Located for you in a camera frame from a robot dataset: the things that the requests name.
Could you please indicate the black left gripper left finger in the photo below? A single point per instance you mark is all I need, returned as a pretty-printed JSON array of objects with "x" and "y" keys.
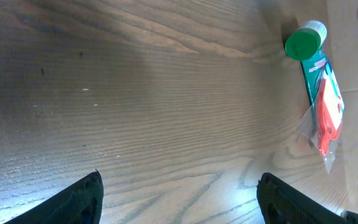
[{"x": 81, "y": 202}]

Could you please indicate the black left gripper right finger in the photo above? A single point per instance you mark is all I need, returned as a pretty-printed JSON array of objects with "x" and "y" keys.
[{"x": 281, "y": 203}]

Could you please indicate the red tool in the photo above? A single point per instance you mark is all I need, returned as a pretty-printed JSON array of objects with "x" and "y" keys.
[{"x": 322, "y": 123}]

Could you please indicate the green white gloves package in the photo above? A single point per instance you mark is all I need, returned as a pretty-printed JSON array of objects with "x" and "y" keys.
[{"x": 313, "y": 69}]

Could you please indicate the green lid jar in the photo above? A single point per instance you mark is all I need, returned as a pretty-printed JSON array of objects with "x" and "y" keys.
[{"x": 306, "y": 41}]

